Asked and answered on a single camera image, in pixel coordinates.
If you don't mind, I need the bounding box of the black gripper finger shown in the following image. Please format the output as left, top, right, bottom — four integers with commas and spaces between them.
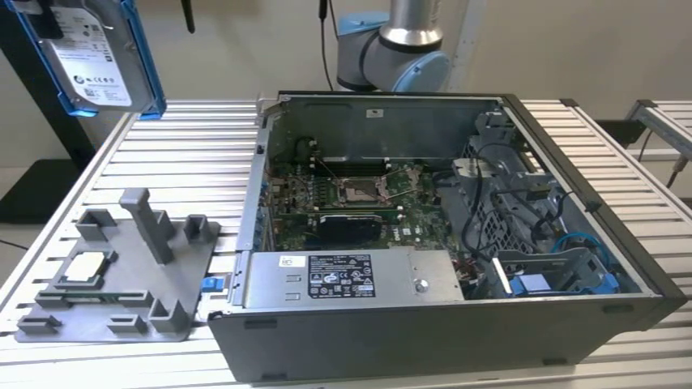
37, 0, 62, 40

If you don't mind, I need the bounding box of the hard disk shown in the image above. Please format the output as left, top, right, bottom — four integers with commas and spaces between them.
10, 0, 169, 122

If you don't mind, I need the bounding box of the blue disk carrier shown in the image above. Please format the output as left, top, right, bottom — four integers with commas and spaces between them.
506, 272, 553, 296

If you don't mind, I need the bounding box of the grey disk bay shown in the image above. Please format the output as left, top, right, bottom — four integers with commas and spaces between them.
487, 246, 618, 299

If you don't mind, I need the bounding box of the silver CPU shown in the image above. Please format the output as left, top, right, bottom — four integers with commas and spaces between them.
59, 251, 115, 284

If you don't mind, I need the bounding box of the grey plastic parts rack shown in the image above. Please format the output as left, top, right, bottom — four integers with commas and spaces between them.
13, 186, 222, 344

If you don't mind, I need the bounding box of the black RAM slot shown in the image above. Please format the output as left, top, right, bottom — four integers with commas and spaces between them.
311, 158, 391, 172

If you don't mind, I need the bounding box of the green RAM stick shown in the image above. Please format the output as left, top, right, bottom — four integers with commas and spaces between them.
38, 291, 147, 305

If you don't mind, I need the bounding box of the CPU socket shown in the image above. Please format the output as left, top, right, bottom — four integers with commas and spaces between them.
335, 175, 391, 204

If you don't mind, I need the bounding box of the metal socket cover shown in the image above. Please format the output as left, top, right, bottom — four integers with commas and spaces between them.
383, 167, 421, 196

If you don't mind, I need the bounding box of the silver power supply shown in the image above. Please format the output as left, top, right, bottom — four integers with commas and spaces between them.
241, 249, 466, 307

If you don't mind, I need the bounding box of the green motherboard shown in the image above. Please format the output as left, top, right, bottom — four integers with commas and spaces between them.
263, 156, 471, 250

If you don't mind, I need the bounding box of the grey metal drive cage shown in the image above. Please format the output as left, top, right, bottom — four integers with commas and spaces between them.
435, 133, 574, 261

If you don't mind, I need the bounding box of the black open PC case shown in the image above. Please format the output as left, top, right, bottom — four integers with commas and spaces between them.
207, 91, 690, 384

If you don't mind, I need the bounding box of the black box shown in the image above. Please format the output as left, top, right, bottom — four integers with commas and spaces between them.
593, 118, 647, 149

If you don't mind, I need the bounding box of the metal slat side table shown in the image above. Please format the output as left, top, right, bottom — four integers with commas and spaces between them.
625, 98, 692, 160

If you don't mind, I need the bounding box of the thick black gripper cable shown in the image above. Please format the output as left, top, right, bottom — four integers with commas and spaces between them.
179, 0, 197, 33

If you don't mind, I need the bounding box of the thin black hanging cable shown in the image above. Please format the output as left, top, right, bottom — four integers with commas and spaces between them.
317, 0, 337, 88

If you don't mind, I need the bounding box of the thin wire locking lever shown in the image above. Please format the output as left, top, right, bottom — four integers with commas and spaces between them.
317, 156, 342, 180

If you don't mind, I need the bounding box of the black wire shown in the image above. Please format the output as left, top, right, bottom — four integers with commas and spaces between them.
529, 189, 575, 253
461, 140, 503, 253

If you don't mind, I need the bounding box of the blue wire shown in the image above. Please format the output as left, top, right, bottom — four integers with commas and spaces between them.
554, 231, 618, 281

